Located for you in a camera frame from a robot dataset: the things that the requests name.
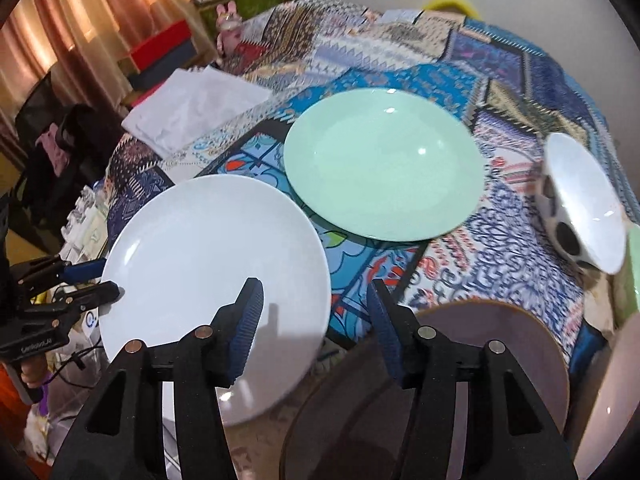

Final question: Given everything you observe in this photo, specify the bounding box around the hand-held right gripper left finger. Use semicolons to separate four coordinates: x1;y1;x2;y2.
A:
50;277;265;480

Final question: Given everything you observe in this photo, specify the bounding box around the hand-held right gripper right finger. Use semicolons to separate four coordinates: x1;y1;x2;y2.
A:
366;278;576;480

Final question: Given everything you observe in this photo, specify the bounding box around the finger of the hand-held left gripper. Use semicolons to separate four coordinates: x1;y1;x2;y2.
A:
10;256;108;286
20;281;122;321

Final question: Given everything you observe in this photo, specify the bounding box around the white plate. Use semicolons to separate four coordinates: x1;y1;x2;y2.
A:
99;175;332;428

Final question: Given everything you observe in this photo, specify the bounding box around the white bowl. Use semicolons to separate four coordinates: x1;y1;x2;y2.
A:
535;132;627;276

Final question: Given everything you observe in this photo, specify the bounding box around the person's left hand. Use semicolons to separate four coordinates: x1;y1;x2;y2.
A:
19;357;51;392

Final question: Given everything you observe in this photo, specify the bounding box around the brown glass plate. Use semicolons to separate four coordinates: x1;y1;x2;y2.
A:
279;299;571;480

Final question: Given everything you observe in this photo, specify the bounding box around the green plate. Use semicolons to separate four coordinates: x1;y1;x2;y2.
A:
283;88;486;242

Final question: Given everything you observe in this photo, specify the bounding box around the black chair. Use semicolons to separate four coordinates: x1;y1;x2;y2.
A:
12;72;126;196

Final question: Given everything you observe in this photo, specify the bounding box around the white cloth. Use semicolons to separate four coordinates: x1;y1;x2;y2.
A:
121;66;273;160

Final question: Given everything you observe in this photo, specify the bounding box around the dark blue box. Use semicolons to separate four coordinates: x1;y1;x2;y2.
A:
129;55;198;92

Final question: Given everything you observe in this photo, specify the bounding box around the pink plate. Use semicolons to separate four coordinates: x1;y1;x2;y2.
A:
570;330;640;480

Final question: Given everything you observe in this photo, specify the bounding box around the red box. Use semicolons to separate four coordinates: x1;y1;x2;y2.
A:
129;21;195;75

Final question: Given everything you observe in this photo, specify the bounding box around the green bowl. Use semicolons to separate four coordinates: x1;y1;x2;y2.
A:
612;225;640;321

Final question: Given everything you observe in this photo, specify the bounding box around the orange curtain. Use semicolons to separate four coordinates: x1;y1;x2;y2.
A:
0;0;216;126

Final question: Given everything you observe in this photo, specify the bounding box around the patchwork printed blanket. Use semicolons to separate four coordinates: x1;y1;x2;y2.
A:
102;0;628;376

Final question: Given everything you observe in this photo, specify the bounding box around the pink bunny plush toy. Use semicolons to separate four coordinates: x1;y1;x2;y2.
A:
216;2;243;56

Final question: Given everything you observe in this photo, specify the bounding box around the green box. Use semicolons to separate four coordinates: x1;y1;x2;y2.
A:
200;0;281;31

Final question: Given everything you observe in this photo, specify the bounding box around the yellow plastic basin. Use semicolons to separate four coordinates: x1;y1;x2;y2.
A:
422;0;478;16

